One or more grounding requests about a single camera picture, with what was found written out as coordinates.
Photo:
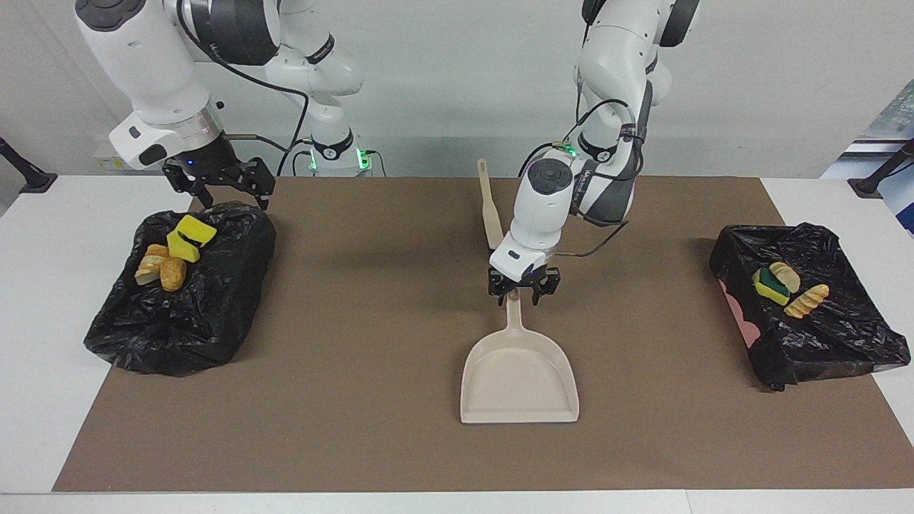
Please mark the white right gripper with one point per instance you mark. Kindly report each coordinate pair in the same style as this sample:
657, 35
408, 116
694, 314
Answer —
175, 139

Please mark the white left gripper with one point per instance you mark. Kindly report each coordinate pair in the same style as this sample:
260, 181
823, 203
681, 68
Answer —
525, 258

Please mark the yellow green sponge piece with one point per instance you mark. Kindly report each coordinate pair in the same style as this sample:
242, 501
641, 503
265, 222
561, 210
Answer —
182, 248

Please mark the beige hand brush black bristles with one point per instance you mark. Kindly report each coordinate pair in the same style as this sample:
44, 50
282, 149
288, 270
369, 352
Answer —
490, 207

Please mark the beige plastic dustpan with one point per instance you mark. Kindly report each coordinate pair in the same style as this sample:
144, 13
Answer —
518, 371

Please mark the brown toy bread roll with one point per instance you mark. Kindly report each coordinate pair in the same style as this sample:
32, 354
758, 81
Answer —
173, 275

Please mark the orange toy croissant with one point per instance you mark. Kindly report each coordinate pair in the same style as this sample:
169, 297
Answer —
150, 265
807, 300

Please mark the cream foam chunk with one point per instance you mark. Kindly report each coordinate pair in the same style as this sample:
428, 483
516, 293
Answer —
787, 275

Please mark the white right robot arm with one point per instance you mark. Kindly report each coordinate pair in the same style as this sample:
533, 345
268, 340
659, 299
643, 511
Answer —
214, 43

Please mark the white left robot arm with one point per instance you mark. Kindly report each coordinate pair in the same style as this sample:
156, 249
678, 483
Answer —
614, 64

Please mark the black plastic trash bag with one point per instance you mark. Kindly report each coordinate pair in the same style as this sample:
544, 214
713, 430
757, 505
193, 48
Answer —
835, 343
178, 328

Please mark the pink plastic bin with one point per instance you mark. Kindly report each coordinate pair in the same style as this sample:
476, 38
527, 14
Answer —
746, 330

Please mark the brown table mat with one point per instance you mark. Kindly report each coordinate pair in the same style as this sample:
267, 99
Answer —
357, 428

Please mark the white wall socket box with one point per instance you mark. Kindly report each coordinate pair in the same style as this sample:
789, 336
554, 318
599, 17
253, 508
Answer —
107, 163

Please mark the black camera stand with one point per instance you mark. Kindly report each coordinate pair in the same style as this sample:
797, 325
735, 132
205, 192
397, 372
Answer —
36, 180
867, 187

